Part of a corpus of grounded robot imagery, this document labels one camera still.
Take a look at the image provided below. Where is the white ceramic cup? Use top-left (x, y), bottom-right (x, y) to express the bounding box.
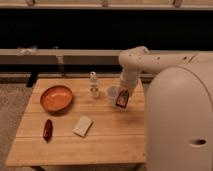
top-left (106, 86), bottom-right (118, 104)

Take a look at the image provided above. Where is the clear plastic bottle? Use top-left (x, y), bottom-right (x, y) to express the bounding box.
top-left (90, 71), bottom-right (99, 98)

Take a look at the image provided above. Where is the dark red chili pepper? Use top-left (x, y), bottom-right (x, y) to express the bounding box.
top-left (43, 119), bottom-right (53, 142)

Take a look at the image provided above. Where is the grey metal rail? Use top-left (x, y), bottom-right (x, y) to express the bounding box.
top-left (0, 48), bottom-right (213, 67)

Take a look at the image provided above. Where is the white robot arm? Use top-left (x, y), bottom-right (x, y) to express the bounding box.
top-left (119, 46), bottom-right (213, 171)

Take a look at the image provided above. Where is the white sponge block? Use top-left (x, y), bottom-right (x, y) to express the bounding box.
top-left (73, 116), bottom-right (93, 137)

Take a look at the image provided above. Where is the orange ceramic bowl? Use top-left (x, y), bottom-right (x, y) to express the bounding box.
top-left (40, 85), bottom-right (73, 113)

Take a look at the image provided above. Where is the wooden table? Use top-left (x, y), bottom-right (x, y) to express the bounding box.
top-left (6, 78), bottom-right (145, 166)

